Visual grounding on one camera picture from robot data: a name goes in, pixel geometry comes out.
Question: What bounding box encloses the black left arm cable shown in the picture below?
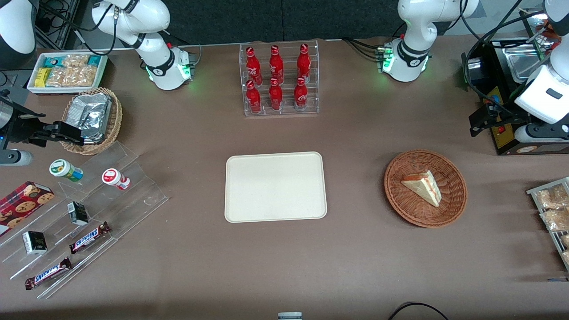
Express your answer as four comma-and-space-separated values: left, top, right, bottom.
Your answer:
460, 0, 541, 117

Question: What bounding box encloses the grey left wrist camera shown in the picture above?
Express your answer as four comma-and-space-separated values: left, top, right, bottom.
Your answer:
515, 122, 569, 144

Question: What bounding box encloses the clear acrylic bottle rack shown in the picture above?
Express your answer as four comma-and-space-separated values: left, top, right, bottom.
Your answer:
239, 39, 320, 117

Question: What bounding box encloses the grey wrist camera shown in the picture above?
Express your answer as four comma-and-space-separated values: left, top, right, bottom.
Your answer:
0, 150, 33, 167
515, 122, 569, 144

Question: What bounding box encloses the brown wicker basket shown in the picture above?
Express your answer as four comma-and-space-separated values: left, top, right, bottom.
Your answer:
384, 149, 468, 228

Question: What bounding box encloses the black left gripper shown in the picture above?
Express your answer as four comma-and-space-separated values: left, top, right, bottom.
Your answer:
469, 106, 532, 137

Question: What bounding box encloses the clear bag of nuts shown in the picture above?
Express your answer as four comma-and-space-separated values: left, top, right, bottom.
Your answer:
62, 54, 90, 68
46, 68, 72, 88
68, 66, 98, 88

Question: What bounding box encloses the black food warmer cabinet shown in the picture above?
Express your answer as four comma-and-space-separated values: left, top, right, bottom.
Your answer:
461, 38, 569, 156

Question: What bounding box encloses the clear acrylic stepped display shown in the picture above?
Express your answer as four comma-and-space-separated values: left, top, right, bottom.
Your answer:
0, 141, 169, 300

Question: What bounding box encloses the silver foil pack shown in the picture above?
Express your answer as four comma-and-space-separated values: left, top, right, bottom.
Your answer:
66, 92, 112, 144

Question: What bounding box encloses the white snack bin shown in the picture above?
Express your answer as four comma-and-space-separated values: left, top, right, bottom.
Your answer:
27, 51, 108, 95

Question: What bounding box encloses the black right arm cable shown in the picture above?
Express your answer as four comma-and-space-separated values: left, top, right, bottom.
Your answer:
38, 0, 120, 56

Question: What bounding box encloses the steel warmer tray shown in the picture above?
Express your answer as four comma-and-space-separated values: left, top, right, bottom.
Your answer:
502, 42, 550, 83

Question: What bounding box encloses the black base cable bundle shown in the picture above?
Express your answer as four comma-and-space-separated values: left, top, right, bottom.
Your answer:
341, 38, 385, 61

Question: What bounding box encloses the Snickers bar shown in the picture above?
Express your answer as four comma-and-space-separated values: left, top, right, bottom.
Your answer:
24, 257, 73, 291
69, 221, 112, 255

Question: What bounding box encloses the cream plastic tray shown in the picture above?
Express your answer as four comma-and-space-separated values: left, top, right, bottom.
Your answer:
224, 152, 328, 223

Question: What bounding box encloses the grey snack rack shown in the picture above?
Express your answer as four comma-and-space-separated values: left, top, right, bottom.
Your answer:
527, 176, 569, 272

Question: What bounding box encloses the red lid yogurt cup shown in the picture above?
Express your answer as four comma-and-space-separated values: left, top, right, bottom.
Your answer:
101, 168, 131, 191

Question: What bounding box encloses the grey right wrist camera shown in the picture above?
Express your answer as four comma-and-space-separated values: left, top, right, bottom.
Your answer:
0, 150, 33, 167

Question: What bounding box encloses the triangular sandwich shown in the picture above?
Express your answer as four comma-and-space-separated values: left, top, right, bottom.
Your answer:
401, 170, 442, 208

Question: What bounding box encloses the black looped table cable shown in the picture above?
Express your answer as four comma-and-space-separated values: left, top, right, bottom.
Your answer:
388, 302, 450, 320

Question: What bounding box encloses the red plaid cookie box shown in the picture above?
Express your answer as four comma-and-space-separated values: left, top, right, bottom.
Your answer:
0, 181, 56, 237

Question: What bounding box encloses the light tan wicker basket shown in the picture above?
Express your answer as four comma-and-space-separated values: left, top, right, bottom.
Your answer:
60, 87, 123, 156

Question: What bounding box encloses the small black carton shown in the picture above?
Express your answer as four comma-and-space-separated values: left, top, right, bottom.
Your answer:
22, 231, 48, 256
67, 201, 90, 227

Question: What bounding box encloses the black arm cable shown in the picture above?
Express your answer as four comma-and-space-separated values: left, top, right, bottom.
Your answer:
38, 0, 120, 56
460, 0, 541, 117

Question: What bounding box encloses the red cola bottle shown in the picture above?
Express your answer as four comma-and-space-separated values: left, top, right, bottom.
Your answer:
245, 46, 264, 86
294, 77, 309, 112
246, 80, 262, 114
268, 78, 284, 112
269, 45, 285, 83
297, 43, 312, 83

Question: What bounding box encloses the green lid yogurt cup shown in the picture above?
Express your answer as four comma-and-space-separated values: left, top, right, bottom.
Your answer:
49, 159, 84, 183

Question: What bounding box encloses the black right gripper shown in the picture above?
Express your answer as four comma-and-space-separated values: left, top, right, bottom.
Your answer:
0, 89, 85, 150

